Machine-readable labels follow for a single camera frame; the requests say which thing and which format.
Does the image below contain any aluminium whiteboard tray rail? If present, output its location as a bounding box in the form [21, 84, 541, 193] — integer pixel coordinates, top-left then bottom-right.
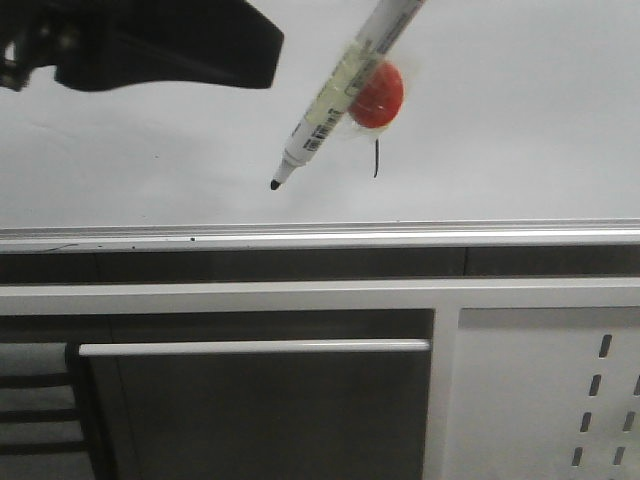
[1, 219, 639, 254]

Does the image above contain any white metal table frame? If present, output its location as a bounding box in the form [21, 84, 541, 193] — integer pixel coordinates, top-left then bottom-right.
[1, 278, 639, 479]

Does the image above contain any white perforated metal panel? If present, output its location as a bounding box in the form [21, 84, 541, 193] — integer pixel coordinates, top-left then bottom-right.
[444, 307, 639, 479]

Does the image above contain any red round magnet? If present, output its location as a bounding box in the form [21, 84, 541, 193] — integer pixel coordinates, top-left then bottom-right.
[348, 60, 405, 136]

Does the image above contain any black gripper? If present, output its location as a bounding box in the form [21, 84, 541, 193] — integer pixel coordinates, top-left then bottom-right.
[1, 1, 284, 92]

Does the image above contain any white whiteboard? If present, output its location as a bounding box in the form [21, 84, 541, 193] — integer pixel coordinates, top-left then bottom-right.
[1, 1, 639, 229]

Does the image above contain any grey panel with white rail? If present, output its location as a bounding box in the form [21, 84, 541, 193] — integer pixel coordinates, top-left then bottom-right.
[79, 339, 431, 479]

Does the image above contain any white black dry-erase marker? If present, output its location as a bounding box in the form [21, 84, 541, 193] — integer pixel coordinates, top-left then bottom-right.
[270, 0, 425, 191]

